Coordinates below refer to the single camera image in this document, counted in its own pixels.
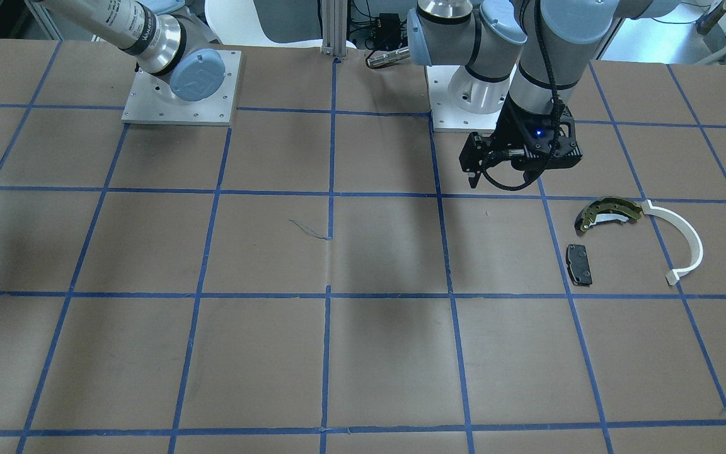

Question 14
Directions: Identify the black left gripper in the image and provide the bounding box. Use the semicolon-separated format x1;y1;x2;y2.
460;101;583;189

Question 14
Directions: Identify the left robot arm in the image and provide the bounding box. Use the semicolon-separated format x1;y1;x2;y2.
407;1;678;192

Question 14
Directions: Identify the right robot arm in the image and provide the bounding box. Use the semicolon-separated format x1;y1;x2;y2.
38;1;226;102

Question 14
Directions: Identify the black brake pad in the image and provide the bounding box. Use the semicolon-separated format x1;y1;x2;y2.
565;243;593;286

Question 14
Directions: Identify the olive brake shoe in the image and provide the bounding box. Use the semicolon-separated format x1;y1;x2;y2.
574;196;643;236

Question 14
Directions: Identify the white curved plastic part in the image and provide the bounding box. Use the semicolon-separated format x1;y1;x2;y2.
642;199;704;286

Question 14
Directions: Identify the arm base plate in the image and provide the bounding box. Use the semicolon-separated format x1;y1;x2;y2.
122;49;242;126
425;64;517;133

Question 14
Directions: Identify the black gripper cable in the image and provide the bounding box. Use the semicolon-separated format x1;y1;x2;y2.
480;0;568;191

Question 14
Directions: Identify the aluminium frame post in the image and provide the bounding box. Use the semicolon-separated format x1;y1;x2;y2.
320;0;349;60

